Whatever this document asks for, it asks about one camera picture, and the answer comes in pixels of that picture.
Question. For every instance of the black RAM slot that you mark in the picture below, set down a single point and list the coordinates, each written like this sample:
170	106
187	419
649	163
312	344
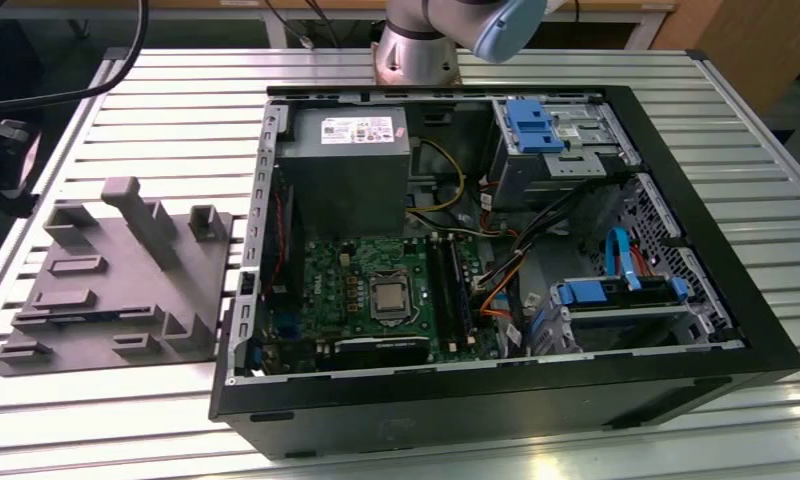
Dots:
438	280

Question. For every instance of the metal disk bay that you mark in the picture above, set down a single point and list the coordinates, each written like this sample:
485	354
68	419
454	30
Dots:
627	312

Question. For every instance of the silver CPU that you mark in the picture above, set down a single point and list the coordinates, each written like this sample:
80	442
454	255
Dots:
390	299

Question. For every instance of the blue expansion slot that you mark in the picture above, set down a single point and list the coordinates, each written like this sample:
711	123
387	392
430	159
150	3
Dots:
287	325

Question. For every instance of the metal drive cage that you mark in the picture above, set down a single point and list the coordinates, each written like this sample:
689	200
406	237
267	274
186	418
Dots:
574	165

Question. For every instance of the grey power supply unit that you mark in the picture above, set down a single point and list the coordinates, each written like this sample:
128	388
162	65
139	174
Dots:
347	190

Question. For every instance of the blue drive latch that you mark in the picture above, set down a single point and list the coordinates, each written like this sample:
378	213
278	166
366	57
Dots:
534	130

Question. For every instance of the black intrusion switch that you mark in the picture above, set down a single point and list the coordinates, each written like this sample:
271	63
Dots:
247	285

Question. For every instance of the grey parts rack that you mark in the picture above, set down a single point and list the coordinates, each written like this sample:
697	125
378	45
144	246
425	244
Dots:
140	290

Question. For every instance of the green motherboard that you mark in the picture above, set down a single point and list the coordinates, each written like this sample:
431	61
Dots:
334	280

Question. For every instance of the black PC case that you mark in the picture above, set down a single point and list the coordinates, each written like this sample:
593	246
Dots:
507	400

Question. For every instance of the wooden cabinet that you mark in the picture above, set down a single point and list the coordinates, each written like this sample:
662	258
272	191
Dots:
741	50

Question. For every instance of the RAM stick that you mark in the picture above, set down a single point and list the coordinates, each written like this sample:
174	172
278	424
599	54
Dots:
461	295
94	315

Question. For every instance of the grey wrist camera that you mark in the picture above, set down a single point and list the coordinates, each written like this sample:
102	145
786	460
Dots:
15	131

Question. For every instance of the hard disk in blue carrier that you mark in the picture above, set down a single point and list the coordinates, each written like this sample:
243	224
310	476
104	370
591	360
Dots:
583	292

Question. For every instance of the black graphics card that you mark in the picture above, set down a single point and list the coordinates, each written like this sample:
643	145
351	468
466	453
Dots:
374	352

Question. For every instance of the black case fan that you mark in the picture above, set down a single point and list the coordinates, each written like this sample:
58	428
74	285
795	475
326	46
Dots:
286	240

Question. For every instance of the blue card latch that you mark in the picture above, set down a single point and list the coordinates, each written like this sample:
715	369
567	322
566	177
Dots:
256	357

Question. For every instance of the black chair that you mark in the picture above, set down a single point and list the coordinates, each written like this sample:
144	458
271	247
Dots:
7	60

